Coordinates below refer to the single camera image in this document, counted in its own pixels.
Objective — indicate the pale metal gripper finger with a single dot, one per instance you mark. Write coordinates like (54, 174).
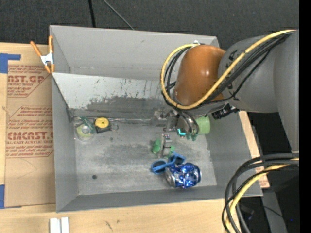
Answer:
(164, 147)
(168, 144)

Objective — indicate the green plastic toy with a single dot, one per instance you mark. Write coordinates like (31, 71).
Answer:
(156, 146)

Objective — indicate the blue sunglasses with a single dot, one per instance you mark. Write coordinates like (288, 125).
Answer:
(161, 165)

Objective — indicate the pale green cup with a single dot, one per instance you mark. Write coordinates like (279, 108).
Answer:
(203, 124)

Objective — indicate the crushed blue metal can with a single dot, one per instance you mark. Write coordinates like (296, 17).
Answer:
(184, 177)

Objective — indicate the grey metal bin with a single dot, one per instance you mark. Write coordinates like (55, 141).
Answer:
(126, 159)

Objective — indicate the yellow and black tape measure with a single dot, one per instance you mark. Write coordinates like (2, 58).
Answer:
(102, 124)

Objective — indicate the clear tape roll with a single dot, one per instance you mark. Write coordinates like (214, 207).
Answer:
(85, 131)

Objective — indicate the brown cardboard board red print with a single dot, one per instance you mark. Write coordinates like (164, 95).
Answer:
(26, 120)

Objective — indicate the black cylinder on white bracket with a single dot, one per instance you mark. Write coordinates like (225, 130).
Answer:
(222, 112)

